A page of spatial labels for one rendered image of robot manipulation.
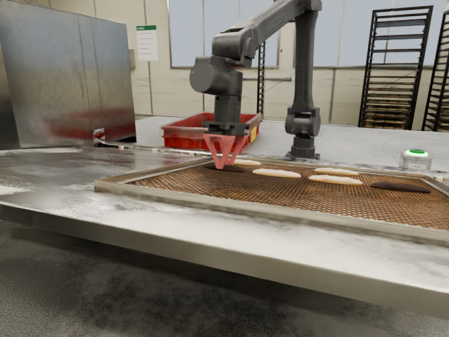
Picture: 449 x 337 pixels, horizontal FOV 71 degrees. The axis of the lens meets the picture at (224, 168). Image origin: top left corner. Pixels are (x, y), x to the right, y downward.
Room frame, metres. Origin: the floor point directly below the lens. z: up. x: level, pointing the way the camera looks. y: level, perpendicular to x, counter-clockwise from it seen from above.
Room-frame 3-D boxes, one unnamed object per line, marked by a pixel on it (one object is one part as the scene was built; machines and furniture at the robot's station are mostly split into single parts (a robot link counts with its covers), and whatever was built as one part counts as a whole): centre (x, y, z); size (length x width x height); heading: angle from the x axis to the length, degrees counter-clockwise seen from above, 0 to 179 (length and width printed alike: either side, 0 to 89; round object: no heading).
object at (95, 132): (1.13, 0.46, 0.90); 0.06 x 0.01 x 0.06; 160
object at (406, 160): (0.89, -0.56, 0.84); 0.08 x 0.08 x 0.11; 70
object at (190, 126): (1.39, 0.03, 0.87); 0.49 x 0.34 x 0.10; 164
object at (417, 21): (4.01, -2.05, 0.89); 0.60 x 0.59 x 1.78; 62
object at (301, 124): (1.08, -0.28, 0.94); 0.09 x 0.05 x 0.10; 147
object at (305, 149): (1.10, -0.28, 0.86); 0.12 x 0.09 x 0.08; 70
